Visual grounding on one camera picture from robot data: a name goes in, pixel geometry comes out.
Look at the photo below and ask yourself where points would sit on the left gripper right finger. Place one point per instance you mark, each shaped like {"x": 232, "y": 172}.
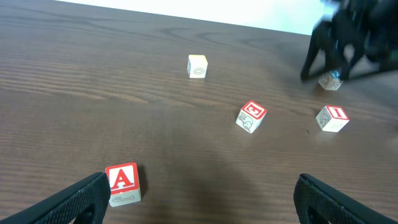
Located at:
{"x": 316, "y": 202}

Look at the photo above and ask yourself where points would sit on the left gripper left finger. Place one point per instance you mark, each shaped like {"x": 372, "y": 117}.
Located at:
{"x": 83, "y": 202}

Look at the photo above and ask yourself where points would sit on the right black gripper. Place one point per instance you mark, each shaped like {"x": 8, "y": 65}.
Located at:
{"x": 370, "y": 27}

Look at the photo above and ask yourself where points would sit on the blue number 2 block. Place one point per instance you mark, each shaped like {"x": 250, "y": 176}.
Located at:
{"x": 330, "y": 80}

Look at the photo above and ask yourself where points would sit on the red letter A block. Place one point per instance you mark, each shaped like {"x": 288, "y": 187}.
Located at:
{"x": 124, "y": 184}

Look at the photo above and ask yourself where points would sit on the red letter I block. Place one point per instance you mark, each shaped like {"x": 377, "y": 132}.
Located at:
{"x": 332, "y": 118}

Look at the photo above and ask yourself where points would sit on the red letter E block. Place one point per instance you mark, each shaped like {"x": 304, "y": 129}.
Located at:
{"x": 251, "y": 116}

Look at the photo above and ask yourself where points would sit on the yellow top block far left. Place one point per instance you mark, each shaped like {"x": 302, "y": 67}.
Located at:
{"x": 197, "y": 66}

